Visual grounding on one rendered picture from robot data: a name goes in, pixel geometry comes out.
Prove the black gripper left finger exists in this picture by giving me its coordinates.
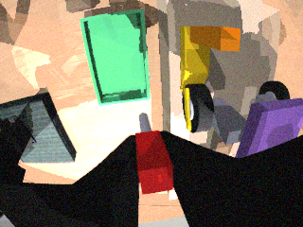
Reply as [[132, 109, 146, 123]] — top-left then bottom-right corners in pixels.
[[0, 135, 140, 227]]

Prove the red-headed metal pin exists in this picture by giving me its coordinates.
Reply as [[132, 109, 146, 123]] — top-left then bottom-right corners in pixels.
[[135, 113, 174, 194]]

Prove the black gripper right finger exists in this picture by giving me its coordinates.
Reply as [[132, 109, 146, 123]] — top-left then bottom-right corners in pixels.
[[160, 131, 303, 227]]

